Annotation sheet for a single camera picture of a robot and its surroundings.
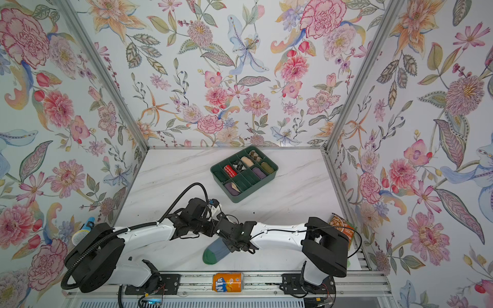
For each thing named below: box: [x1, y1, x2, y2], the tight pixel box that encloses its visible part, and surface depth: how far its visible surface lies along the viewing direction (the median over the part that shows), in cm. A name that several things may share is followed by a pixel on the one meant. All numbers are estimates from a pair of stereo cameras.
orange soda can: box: [211, 272, 244, 293], surface depth 71 cm
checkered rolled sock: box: [232, 159, 248, 172], surface depth 107 cm
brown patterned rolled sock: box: [248, 150, 263, 163], surface depth 112 cm
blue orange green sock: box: [202, 237, 231, 266], surface depth 82 cm
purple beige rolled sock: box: [224, 182, 241, 197], surface depth 98 cm
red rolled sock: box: [224, 164, 239, 178], surface depth 106 cm
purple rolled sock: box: [252, 167, 268, 180], surface depth 103 cm
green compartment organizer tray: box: [209, 145, 280, 204], surface depth 106 cm
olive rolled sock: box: [260, 161, 275, 174], surface depth 106 cm
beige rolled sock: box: [240, 155, 255, 168], surface depth 109 cm
